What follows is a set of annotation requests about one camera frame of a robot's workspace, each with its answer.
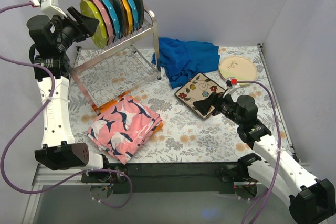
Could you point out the dark teal round plate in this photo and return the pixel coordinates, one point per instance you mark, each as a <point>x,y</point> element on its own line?
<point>118,7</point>

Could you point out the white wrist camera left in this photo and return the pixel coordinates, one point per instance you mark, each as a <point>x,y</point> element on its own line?
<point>49,8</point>

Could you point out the cream round plate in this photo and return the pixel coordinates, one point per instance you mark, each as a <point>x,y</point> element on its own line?
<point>238,67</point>

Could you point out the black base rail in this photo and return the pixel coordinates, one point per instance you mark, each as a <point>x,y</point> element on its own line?
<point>222,177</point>

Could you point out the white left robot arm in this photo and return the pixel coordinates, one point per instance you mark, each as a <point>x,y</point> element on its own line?
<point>52,36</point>

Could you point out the pink patterned cloth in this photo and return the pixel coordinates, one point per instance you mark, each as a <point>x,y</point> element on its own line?
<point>124,128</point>

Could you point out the floral tablecloth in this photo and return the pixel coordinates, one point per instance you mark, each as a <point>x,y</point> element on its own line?
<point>184,137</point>

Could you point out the green polka dot plate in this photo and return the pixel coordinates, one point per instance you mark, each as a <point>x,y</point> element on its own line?
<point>89,9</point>

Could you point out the square floral plate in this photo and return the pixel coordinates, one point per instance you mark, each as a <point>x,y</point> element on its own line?
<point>198,88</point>

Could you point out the steel dish rack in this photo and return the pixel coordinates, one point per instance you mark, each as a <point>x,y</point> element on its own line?
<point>125,65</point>

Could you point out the pink polka dot plate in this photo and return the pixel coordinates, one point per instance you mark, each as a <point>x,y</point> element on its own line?
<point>106,19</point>

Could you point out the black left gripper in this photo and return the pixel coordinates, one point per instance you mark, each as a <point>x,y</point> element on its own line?
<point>77,25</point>

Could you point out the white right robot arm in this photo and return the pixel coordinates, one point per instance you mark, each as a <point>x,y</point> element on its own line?
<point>309,199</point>

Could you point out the yellow plate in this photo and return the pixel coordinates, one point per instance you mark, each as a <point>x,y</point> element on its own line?
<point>128,17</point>

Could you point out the blue polka dot plate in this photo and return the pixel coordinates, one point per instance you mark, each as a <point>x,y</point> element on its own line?
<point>113,17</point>

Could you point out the blue cloth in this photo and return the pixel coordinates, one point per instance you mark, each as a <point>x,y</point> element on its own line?
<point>182,60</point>

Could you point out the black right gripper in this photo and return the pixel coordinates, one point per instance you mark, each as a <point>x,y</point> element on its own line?
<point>215,103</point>

